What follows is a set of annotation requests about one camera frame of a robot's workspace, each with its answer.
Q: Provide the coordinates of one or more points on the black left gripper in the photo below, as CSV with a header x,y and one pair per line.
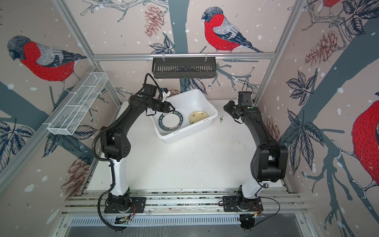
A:
x,y
166,106

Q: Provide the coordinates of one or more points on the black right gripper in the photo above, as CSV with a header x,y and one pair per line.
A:
x,y
230,107

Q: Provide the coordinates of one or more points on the large green rimmed plate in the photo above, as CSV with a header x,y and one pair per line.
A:
x,y
170,121

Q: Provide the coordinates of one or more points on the yellow translucent plate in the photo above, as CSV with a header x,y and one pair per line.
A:
x,y
197,116

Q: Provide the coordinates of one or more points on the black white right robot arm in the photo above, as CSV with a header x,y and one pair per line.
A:
x,y
269,160

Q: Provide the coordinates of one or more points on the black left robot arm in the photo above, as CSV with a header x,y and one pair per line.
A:
x,y
116,147

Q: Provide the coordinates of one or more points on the white plastic bin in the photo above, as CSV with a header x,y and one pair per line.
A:
x,y
186,103

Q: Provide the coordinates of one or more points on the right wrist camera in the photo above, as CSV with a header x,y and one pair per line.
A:
x,y
245,98

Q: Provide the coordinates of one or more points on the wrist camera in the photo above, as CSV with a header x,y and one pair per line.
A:
x,y
165,92
245,98

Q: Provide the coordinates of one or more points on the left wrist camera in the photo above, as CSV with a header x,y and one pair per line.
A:
x,y
165,92

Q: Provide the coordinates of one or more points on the black hanging wire basket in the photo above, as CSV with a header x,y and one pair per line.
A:
x,y
184,68

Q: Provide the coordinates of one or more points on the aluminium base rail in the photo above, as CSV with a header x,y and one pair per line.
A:
x,y
196,201

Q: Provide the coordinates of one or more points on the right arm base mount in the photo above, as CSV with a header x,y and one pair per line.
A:
x,y
241,204

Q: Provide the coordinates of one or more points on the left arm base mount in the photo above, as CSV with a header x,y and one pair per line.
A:
x,y
118,204

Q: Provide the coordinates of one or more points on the white mesh wall shelf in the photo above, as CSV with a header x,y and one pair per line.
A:
x,y
80,101

